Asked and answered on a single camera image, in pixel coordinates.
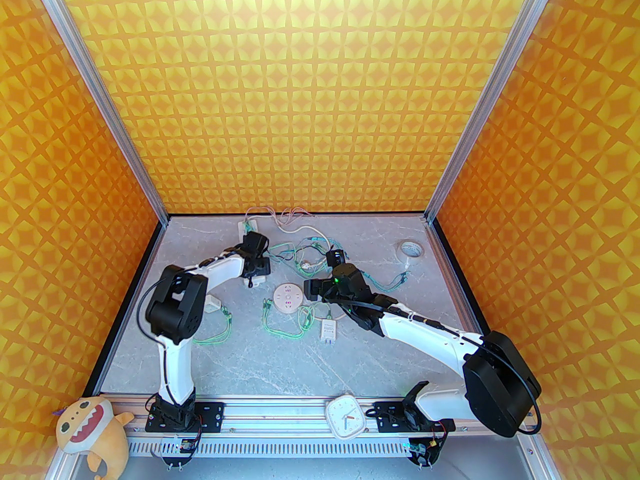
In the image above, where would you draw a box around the long white power strip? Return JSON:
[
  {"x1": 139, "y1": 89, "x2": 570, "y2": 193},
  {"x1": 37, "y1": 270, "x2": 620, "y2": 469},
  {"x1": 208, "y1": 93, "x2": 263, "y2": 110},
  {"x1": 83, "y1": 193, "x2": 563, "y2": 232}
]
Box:
[{"x1": 237, "y1": 219, "x2": 267, "y2": 290}]

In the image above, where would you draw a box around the round white power socket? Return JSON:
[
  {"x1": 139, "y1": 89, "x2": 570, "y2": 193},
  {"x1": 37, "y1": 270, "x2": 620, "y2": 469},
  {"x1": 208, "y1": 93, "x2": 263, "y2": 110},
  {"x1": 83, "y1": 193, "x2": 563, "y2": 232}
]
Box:
[{"x1": 273, "y1": 283, "x2": 303, "y2": 315}]

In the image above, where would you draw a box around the green charging cable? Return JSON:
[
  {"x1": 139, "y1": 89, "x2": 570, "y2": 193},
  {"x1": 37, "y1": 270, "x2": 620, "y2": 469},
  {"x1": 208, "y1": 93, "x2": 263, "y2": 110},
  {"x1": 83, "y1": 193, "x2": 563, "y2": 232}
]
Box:
[
  {"x1": 192, "y1": 306, "x2": 232, "y2": 345},
  {"x1": 261, "y1": 298, "x2": 315, "y2": 340}
]

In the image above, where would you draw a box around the thick beige power cable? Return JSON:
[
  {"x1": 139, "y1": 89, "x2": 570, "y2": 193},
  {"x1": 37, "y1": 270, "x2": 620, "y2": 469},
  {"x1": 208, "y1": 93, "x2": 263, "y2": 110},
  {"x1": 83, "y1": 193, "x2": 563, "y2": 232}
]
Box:
[{"x1": 276, "y1": 224, "x2": 332, "y2": 250}]

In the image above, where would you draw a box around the black table edge strip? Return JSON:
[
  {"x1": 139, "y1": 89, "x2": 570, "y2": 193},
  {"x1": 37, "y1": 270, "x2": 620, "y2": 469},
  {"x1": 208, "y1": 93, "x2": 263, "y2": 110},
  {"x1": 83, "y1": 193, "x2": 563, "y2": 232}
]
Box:
[
  {"x1": 431, "y1": 217, "x2": 493, "y2": 334},
  {"x1": 82, "y1": 220, "x2": 169, "y2": 399}
]

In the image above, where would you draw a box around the white square clock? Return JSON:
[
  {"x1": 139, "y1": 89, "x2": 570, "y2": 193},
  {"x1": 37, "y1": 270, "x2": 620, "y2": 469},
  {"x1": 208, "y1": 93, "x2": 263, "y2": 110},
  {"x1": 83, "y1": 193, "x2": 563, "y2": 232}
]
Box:
[{"x1": 325, "y1": 394, "x2": 368, "y2": 440}]

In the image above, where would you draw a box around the small controller board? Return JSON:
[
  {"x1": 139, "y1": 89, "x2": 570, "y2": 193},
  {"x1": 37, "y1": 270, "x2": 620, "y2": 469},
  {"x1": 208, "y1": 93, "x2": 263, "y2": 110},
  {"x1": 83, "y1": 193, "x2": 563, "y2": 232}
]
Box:
[
  {"x1": 162, "y1": 435, "x2": 201, "y2": 469},
  {"x1": 407, "y1": 435, "x2": 443, "y2": 469}
]

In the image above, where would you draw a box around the yellow plush monster toy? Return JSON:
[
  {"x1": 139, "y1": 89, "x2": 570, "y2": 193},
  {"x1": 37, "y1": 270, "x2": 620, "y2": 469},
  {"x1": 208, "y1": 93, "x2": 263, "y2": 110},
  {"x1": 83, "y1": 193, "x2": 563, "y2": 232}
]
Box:
[{"x1": 55, "y1": 395, "x2": 136, "y2": 479}]

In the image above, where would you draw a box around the green cable with white tip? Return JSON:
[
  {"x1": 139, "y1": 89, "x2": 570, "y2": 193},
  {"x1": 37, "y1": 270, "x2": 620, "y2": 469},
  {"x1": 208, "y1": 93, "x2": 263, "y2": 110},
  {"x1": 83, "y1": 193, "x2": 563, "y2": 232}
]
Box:
[{"x1": 367, "y1": 258, "x2": 412, "y2": 294}]

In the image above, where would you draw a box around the thin white cable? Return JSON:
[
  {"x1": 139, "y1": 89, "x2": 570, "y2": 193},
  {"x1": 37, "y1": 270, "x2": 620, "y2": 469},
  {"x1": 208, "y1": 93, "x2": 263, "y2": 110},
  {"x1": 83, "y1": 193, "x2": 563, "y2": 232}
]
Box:
[{"x1": 245, "y1": 207, "x2": 312, "y2": 229}]

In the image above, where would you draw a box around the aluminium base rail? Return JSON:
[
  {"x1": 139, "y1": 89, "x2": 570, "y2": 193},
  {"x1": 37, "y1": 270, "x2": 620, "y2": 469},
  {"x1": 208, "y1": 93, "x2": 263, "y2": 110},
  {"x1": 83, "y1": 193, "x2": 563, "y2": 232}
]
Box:
[{"x1": 125, "y1": 395, "x2": 531, "y2": 437}]

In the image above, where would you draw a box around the slotted white cable duct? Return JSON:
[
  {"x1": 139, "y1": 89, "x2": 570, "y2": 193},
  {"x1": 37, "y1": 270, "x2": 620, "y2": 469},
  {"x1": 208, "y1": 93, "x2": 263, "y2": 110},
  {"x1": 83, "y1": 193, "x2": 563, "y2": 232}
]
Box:
[{"x1": 127, "y1": 440, "x2": 416, "y2": 457}]

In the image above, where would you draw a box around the aluminium frame post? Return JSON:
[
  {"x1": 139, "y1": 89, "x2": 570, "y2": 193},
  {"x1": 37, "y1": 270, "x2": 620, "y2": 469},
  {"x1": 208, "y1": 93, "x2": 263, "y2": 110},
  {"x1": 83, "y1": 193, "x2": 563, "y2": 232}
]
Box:
[
  {"x1": 27, "y1": 0, "x2": 169, "y2": 224},
  {"x1": 425, "y1": 0, "x2": 563, "y2": 222}
]

